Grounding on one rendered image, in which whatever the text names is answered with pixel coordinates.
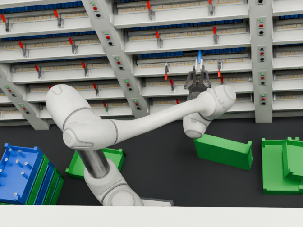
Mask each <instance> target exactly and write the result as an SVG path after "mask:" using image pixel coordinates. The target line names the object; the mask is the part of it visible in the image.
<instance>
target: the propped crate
mask: <svg viewBox="0 0 303 227"><path fill-rule="evenodd" d="M282 147H283V162H284V177H285V178H290V179H296V180H303V141H296V140H292V139H291V137H287V139H286V140H285V141H284V142H283V144H282Z"/></svg>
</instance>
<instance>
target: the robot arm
mask: <svg viewBox="0 0 303 227"><path fill-rule="evenodd" d="M197 71H198V61H197V59H196V66H193V71H189V73H188V77H187V80H186V83H185V84H184V89H185V90H186V89H188V90H189V95H188V97H187V101H186V102H183V103H181V104H178V105H175V106H172V107H170V108H167V109H164V110H162V111H159V112H156V113H153V114H151V115H148V116H145V117H143V118H139V119H135V120H114V119H101V117H100V116H98V115H97V114H96V113H95V112H94V111H93V110H92V109H91V107H90V105H89V103H88V102H87V101H86V100H85V99H84V97H83V96H82V95H81V94H80V93H79V92H78V91H77V90H76V89H74V88H73V87H71V86H68V85H65V84H59V85H55V86H53V87H52V88H51V89H50V90H49V91H48V92H47V95H46V107H47V110H48V112H49V113H50V115H51V117H52V119H53V120H54V122H55V123H56V125H57V126H58V127H59V128H60V130H61V131H62V132H63V140H64V142H65V144H66V145H67V146H68V147H69V148H71V149H74V150H76V151H77V153H78V154H79V156H80V158H81V160H82V162H83V163H84V165H85V170H84V178H85V181H86V183H87V185H88V187H89V188H90V190H91V191H92V193H93V194H94V196H95V197H96V198H97V199H98V200H99V202H100V203H101V204H102V205H103V206H144V204H143V202H142V200H141V199H140V197H139V196H138V195H137V194H136V193H135V192H134V191H133V190H132V189H131V188H130V187H129V186H128V184H127V182H126V181H125V179H124V178H123V177H122V175H121V173H120V171H119V170H118V168H117V167H116V165H115V163H114V162H113V161H112V160H111V159H109V158H106V157H105V155H104V153H103V150H102V149H103V148H106V147H108V146H111V145H115V144H117V143H119V142H121V141H124V140H126V139H129V138H132V137H134V136H138V135H141V134H143V133H146V132H149V131H151V130H154V129H156V128H159V127H161V126H164V125H166V124H168V123H170V122H173V121H175V120H177V119H180V118H182V117H183V127H184V133H185V135H187V136H188V137H190V138H193V139H198V138H201V137H202V136H203V134H204V133H205V131H206V128H207V127H208V125H209V124H210V122H211V121H212V120H213V119H215V118H217V117H219V116H221V115H222V114H224V113H225V112H226V111H228V110H229V109H230V108H231V107H232V106H233V104H234V103H235V101H236V93H235V91H234V89H233V88H232V87H231V86H228V85H226V84H224V85H219V86H216V87H215V88H212V86H211V83H210V81H209V76H208V71H207V70H205V66H204V65H203V60H202V59H201V64H200V72H201V75H200V80H199V82H196V73H197ZM192 75H193V83H192V84H191V85H190V86H189V84H190V81H191V78H192ZM204 75H206V79H207V84H206V86H205V85H204V84H203V79H204ZM207 88H210V89H209V90H207Z"/></svg>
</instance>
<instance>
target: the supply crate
mask: <svg viewBox="0 0 303 227"><path fill-rule="evenodd" d="M4 147H5V148H6V150H5V152H4V154H3V157H2V159H1V162H0V169H2V170H3V171H4V172H5V173H6V174H7V177H4V176H3V175H2V174H1V173H0V180H1V181H2V182H3V183H4V184H5V185H4V186H2V185H0V202H5V203H11V204H19V205H25V202H26V200H27V197H28V194H29V191H30V189H31V186H32V183H33V181H34V178H35V175H36V173H37V170H38V168H39V165H40V162H41V159H42V157H43V155H44V154H43V152H42V151H41V150H40V149H39V148H38V147H34V148H26V147H18V146H10V145H9V144H8V143H5V145H4ZM9 149H12V150H13V151H14V152H15V153H16V154H17V155H16V156H15V157H14V156H13V155H12V154H11V153H10V152H9ZM18 150H21V151H22V152H23V153H24V154H25V155H26V157H25V158H23V157H22V156H21V155H20V154H19V153H18ZM6 158H8V159H9V160H10V161H11V162H12V163H13V166H10V165H9V164H8V163H7V162H6V161H5V159H6ZM16 160H19V161H20V162H21V163H22V164H23V165H24V167H23V168H22V167H20V166H19V165H18V164H17V163H16ZM25 162H28V163H29V164H30V165H31V166H32V169H31V170H30V169H29V168H28V167H27V166H26V165H25V164H24V163H25ZM22 171H24V172H25V173H26V174H27V175H28V179H26V178H25V177H24V176H23V175H22V174H21V172H22ZM14 193H18V194H19V195H20V197H19V196H14Z"/></svg>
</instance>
